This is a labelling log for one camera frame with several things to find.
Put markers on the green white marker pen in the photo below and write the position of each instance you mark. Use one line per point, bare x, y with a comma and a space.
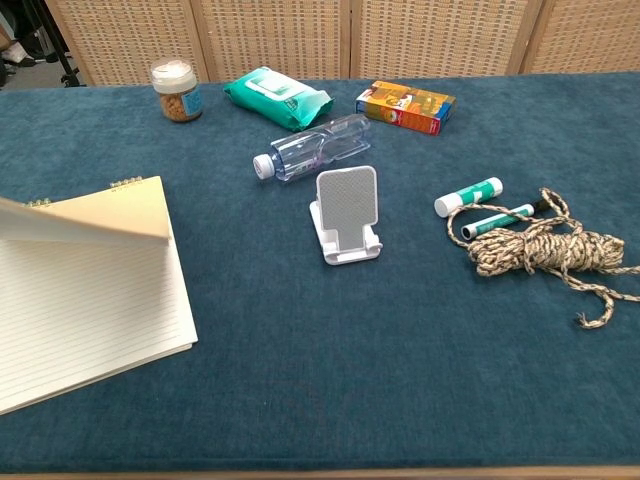
497, 220

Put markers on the woven rattan folding screen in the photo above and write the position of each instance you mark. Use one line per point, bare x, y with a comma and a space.
350, 35

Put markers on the glass jar with white lid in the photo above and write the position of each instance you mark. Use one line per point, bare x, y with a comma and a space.
176, 90

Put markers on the blue table cloth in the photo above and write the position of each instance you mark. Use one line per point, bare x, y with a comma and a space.
320, 375

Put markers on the clear plastic water bottle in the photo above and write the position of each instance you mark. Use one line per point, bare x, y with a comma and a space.
312, 147

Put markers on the green wet wipes pack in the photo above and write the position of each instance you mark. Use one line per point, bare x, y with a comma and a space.
277, 97

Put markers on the yellow spiral notepad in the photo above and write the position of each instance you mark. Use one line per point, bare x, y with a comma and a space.
90, 300

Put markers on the white green glue stick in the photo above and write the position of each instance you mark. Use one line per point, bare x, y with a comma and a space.
467, 196

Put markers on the white folding phone stand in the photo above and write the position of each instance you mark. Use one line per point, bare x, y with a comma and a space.
346, 212

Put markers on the black tripod stand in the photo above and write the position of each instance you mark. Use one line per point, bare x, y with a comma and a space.
55, 40

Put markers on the orange printed carton box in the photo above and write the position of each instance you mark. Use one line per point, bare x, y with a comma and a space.
405, 106

